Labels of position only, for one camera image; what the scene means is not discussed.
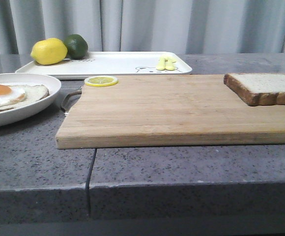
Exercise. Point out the bread slice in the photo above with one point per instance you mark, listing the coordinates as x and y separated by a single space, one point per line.
258 89
34 94

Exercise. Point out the white round plate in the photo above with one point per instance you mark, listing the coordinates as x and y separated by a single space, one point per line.
17 114

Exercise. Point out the fried egg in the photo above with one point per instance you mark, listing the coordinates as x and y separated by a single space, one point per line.
0 94

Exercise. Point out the white bear tray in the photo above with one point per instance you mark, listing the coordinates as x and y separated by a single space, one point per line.
107 63

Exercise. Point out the wooden cutting board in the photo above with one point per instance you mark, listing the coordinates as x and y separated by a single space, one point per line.
168 110

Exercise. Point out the yellow plastic fork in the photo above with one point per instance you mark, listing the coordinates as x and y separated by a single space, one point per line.
161 65

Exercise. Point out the yellow lemon slice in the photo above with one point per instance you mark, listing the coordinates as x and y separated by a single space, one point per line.
101 81

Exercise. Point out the yellow plastic knife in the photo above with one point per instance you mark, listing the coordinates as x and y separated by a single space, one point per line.
169 63

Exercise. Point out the green lime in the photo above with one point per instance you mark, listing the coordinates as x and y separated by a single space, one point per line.
76 45

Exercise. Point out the grey curtain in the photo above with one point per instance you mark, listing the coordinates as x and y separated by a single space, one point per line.
179 26

